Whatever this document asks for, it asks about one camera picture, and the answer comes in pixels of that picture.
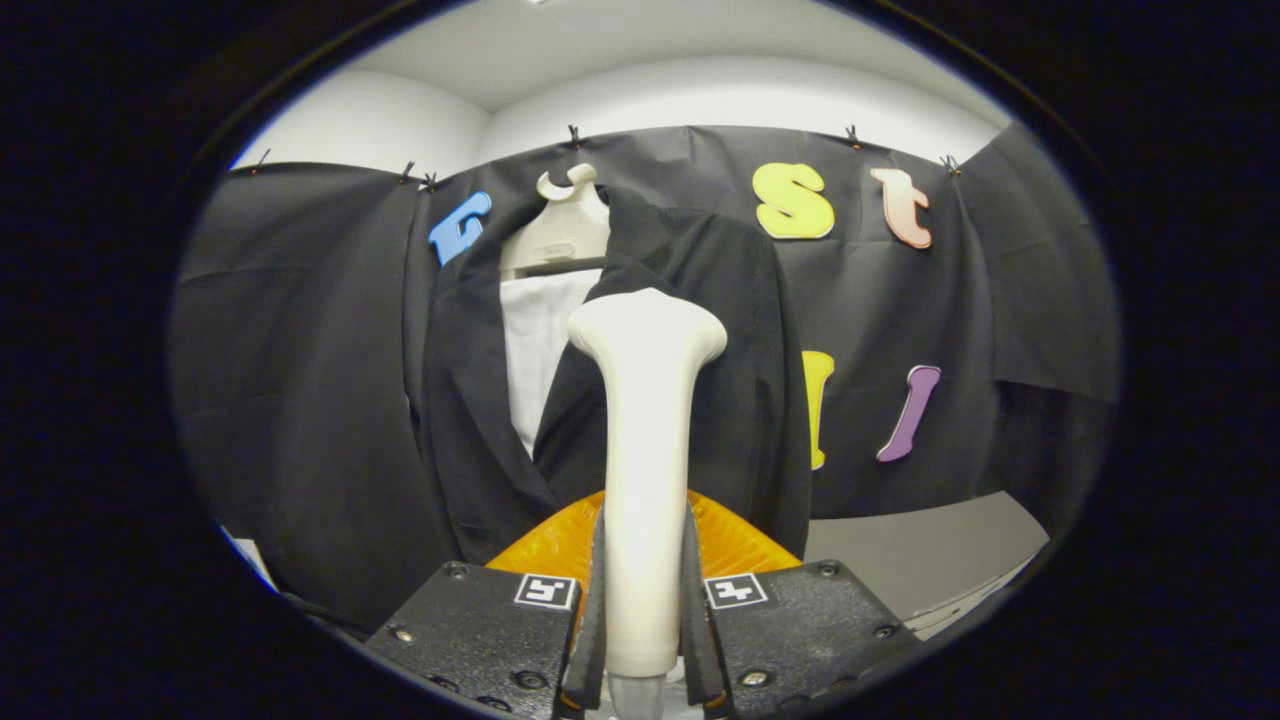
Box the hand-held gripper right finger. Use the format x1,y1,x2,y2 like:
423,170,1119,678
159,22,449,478
683,490,921,720

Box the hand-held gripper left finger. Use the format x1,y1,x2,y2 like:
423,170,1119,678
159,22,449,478
365,490,608,720

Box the white garment steamer head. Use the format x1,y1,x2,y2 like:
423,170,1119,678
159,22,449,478
567,288,728,720

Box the black suit jacket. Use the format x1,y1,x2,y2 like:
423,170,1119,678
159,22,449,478
420,185,813,566

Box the white shirt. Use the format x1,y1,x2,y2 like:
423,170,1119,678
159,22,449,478
500,268,603,459

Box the white plastic clothes hanger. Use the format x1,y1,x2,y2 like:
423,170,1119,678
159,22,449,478
498,163,611,279

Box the grey cabinet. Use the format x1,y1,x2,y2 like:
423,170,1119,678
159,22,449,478
805,490,1051,641

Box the white paper sheets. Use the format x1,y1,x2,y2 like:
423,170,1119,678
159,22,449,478
220,525,277,593

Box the black backdrop cloth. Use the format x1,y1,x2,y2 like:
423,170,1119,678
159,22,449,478
168,122,1121,631

